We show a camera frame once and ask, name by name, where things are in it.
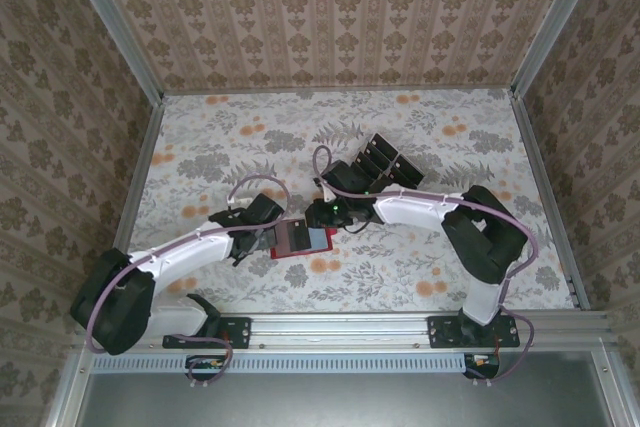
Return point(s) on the red leather card holder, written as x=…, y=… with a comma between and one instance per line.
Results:
x=315, y=239

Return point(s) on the black credit card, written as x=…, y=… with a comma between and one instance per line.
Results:
x=410, y=169
x=371, y=163
x=292, y=237
x=377, y=154
x=404, y=178
x=384, y=145

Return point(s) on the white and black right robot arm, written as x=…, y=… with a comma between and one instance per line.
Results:
x=480, y=242

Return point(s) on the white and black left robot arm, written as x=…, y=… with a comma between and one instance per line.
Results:
x=115, y=307

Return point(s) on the floral patterned table cover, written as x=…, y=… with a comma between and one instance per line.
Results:
x=225, y=137

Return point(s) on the small yellow power connector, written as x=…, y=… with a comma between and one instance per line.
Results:
x=482, y=360
x=214, y=362

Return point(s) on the grey metal sheet panel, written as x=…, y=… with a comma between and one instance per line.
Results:
x=340, y=402

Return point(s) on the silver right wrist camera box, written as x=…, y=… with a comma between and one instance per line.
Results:
x=327, y=193

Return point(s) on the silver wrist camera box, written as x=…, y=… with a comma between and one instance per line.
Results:
x=239, y=202
x=327, y=193

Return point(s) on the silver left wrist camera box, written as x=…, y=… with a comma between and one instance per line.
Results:
x=239, y=202

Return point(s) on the thin aluminium back rail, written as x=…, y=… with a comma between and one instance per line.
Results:
x=340, y=88

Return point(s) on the aluminium side rail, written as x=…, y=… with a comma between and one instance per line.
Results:
x=134, y=197
x=547, y=197

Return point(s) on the aluminium corner post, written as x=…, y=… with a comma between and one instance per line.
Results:
x=120, y=27
x=554, y=22

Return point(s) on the aluminium frame bar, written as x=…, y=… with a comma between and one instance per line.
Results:
x=70, y=392
x=612, y=387

